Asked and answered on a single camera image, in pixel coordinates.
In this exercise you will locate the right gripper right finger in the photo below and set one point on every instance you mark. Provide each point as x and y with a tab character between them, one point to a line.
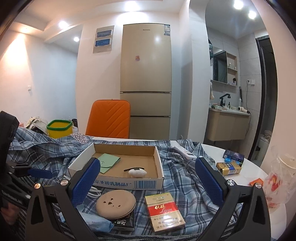
253	222

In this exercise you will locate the plastic bag with cup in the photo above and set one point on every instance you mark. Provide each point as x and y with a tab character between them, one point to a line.
279	185

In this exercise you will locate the light blue tissue pack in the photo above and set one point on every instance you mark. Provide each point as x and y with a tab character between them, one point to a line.
97	223

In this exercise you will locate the yellow green-rimmed basket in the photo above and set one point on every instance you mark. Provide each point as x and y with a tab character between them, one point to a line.
59	128

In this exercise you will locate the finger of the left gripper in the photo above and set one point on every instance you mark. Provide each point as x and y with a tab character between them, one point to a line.
37	173

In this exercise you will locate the left hand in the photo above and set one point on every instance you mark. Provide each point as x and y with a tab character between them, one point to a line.
10	213

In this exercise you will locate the white black small brush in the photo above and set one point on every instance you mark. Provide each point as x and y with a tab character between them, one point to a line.
136	172

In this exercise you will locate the orange chair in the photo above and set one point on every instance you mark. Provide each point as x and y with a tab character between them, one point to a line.
109	119

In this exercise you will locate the dark blue box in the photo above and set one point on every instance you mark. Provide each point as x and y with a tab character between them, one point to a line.
230	156

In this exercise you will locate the white remote control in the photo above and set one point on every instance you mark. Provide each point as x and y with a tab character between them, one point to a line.
186	154

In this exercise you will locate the beige round cushion pad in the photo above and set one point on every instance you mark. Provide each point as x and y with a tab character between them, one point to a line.
115	204

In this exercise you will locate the blue plaid cloth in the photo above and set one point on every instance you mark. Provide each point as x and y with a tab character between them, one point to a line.
180	180

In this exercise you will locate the wall electrical panel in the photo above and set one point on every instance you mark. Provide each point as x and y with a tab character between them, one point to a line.
103	39

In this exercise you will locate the cardboard tray box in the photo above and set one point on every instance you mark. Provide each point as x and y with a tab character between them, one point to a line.
137	155

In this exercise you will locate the bathroom vanity cabinet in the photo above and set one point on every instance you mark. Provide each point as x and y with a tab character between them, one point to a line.
226	125

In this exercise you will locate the green pouch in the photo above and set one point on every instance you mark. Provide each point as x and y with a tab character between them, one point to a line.
107	161

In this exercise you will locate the beige refrigerator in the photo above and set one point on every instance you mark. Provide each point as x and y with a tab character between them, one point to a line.
145	79

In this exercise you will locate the white hair dryer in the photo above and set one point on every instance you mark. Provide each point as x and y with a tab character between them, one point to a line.
243	110

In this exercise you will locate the gold cigarette pack on table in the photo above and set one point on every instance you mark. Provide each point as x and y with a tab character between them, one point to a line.
231	168

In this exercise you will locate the black faucet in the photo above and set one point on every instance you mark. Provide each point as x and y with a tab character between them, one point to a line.
222	101

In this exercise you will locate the pile of clothes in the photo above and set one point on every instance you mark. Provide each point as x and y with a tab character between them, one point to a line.
37	124

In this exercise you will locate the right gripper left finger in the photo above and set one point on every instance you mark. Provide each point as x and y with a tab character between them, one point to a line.
42	222

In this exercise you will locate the mirror cabinet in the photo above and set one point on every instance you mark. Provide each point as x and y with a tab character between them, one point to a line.
224	66

